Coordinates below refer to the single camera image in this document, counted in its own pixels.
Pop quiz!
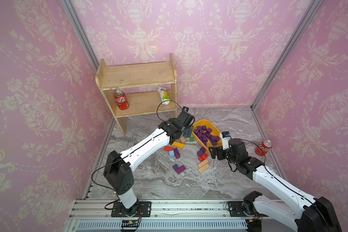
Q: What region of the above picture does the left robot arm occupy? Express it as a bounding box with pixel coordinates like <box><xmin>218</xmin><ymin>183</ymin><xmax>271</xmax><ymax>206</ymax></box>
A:
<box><xmin>95</xmin><ymin>106</ymin><xmax>195</xmax><ymax>216</ymax></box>

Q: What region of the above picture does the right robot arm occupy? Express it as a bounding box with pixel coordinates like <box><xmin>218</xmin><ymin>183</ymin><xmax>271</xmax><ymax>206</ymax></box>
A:
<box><xmin>209</xmin><ymin>139</ymin><xmax>342</xmax><ymax>232</ymax></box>

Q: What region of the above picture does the yellow plastic storage bin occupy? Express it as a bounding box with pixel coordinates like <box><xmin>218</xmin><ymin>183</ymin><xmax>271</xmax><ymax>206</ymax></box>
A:
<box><xmin>192</xmin><ymin>119</ymin><xmax>222</xmax><ymax>154</ymax></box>

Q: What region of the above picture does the tan wood brick upright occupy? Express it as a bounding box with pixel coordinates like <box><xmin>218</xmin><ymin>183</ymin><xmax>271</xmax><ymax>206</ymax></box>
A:
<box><xmin>179</xmin><ymin>137</ymin><xmax>186</xmax><ymax>144</ymax></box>

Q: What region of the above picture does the yellow long brick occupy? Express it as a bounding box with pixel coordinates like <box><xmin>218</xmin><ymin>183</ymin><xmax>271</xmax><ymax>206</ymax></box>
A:
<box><xmin>172</xmin><ymin>142</ymin><xmax>185</xmax><ymax>149</ymax></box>

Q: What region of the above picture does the red flat brick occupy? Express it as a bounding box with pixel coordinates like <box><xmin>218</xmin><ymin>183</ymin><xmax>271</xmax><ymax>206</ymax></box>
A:
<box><xmin>164</xmin><ymin>146</ymin><xmax>175</xmax><ymax>151</ymax></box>

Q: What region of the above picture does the purple wedge brick pair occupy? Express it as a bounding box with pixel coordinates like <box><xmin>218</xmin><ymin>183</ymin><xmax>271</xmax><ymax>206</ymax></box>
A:
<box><xmin>174</xmin><ymin>148</ymin><xmax>180</xmax><ymax>159</ymax></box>

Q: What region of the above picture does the light blue brick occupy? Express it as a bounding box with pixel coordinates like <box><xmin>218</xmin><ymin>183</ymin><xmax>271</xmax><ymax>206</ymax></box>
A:
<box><xmin>169</xmin><ymin>150</ymin><xmax>175</xmax><ymax>157</ymax></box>

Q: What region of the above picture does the green white juice carton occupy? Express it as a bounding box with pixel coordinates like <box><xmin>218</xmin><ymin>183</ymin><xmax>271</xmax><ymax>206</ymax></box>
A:
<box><xmin>158</xmin><ymin>87</ymin><xmax>171</xmax><ymax>105</ymax></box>

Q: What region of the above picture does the red cola can on table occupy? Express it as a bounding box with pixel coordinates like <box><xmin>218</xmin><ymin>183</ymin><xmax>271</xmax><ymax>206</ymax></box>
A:
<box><xmin>255</xmin><ymin>140</ymin><xmax>273</xmax><ymax>157</ymax></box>

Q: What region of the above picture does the natural wood plank brick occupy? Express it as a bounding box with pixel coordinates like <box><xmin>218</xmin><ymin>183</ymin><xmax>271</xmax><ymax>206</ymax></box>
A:
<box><xmin>197</xmin><ymin>159</ymin><xmax>210</xmax><ymax>173</ymax></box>

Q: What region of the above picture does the red brick pair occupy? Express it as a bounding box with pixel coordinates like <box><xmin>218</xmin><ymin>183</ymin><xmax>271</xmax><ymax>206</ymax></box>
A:
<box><xmin>198</xmin><ymin>153</ymin><xmax>208</xmax><ymax>162</ymax></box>

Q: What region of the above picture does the purple brick cluster bottom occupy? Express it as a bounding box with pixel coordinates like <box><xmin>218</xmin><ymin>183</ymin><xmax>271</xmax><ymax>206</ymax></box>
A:
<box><xmin>172</xmin><ymin>164</ymin><xmax>186</xmax><ymax>175</ymax></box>

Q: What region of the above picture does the wooden two-tier shelf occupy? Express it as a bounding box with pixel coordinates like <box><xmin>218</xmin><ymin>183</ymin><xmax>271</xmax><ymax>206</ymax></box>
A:
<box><xmin>95</xmin><ymin>53</ymin><xmax>178</xmax><ymax>135</ymax></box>

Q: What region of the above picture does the red cola can on shelf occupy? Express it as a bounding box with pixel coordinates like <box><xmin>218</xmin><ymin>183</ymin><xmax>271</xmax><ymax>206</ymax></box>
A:
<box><xmin>114</xmin><ymin>90</ymin><xmax>129</xmax><ymax>110</ymax></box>

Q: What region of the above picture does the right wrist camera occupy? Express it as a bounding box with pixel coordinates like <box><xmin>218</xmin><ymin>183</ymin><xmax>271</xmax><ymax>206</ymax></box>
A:
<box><xmin>219</xmin><ymin>131</ymin><xmax>232</xmax><ymax>150</ymax></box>

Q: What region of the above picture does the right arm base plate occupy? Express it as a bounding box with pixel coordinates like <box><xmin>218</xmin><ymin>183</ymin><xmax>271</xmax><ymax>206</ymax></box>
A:
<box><xmin>225</xmin><ymin>201</ymin><xmax>265</xmax><ymax>219</ymax></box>

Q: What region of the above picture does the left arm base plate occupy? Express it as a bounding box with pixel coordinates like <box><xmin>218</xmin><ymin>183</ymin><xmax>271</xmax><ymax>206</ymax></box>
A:
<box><xmin>111</xmin><ymin>201</ymin><xmax>152</xmax><ymax>218</ymax></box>

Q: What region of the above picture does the aluminium front rail frame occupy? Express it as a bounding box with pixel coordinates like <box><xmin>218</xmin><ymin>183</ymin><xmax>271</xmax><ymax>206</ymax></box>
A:
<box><xmin>65</xmin><ymin>200</ymin><xmax>293</xmax><ymax>232</ymax></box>

